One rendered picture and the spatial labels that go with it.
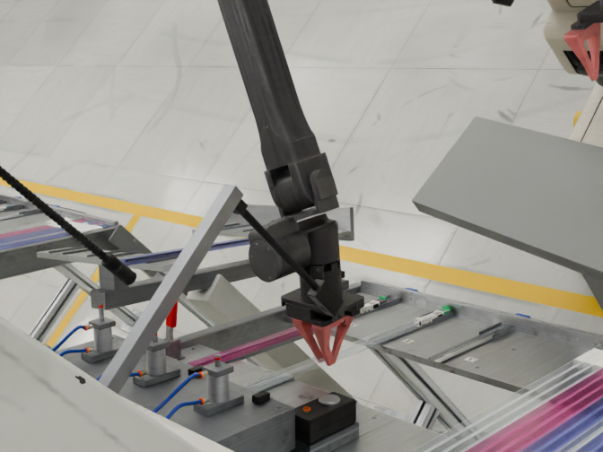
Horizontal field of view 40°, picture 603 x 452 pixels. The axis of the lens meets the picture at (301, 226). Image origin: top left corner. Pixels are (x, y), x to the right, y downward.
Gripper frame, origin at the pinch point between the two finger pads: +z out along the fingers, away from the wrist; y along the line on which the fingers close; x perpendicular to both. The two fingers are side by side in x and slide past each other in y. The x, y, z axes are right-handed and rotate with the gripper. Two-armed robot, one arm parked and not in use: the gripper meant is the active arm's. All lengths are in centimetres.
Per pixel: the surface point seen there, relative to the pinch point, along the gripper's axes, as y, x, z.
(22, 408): 38, -61, -32
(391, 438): 21.1, -12.5, -0.8
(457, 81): -87, 164, -14
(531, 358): 20.3, 20.4, 2.7
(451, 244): -58, 116, 26
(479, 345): 12.3, 19.6, 2.6
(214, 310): -40.5, 13.1, 6.7
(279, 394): 3.0, -12.2, -0.6
